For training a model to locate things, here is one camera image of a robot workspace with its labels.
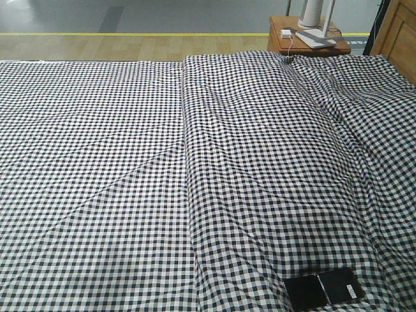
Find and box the black foldable phone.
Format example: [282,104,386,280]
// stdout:
[283,267,365,311]

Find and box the checkered bed sheet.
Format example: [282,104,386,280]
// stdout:
[1,61,198,311]

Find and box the checkered folded quilt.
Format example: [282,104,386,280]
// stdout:
[182,51,415,311]

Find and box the wooden nightstand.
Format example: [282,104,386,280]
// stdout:
[267,16,351,57]

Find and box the white charger adapter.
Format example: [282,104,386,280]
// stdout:
[280,29,292,39]

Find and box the wooden headboard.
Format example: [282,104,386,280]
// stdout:
[370,0,416,84]

